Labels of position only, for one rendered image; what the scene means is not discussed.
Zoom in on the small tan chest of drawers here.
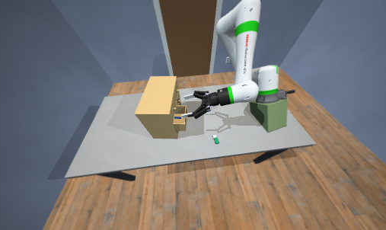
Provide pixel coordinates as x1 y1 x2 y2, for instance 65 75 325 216
135 76 178 139

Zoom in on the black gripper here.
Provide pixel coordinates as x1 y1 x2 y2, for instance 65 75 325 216
182 91 219 119

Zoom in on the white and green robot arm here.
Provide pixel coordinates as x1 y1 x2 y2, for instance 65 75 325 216
216 0 295 106

